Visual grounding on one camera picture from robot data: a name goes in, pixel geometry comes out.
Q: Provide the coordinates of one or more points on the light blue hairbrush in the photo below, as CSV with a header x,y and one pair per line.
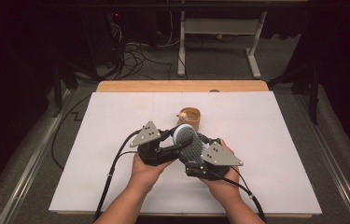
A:
x,y
191,149

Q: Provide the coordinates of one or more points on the tan round cup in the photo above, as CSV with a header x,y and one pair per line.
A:
x,y
193,116

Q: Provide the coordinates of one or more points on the white table board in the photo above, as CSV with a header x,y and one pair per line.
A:
x,y
101,130

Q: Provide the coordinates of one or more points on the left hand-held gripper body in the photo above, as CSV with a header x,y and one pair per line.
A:
x,y
149,137

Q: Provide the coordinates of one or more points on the black computer tower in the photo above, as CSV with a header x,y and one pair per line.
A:
x,y
101,37

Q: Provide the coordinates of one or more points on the white metal stand frame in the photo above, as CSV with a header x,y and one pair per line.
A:
x,y
221,26

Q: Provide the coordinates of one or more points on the person's right hand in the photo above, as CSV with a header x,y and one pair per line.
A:
x,y
225,186

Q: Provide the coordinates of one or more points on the person's left hand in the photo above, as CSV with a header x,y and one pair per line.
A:
x,y
146,174

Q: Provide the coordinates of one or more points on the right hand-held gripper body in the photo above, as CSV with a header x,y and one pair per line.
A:
x,y
221,157

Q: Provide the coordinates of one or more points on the small pale toy figure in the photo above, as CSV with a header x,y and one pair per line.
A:
x,y
182,116

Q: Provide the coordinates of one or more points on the wooden table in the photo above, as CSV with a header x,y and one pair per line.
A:
x,y
179,86

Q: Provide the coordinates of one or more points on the aluminium floor rail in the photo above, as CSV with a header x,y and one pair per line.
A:
x,y
334,161
32,165

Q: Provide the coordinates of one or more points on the black stand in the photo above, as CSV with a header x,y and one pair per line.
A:
x,y
313,93
59,90

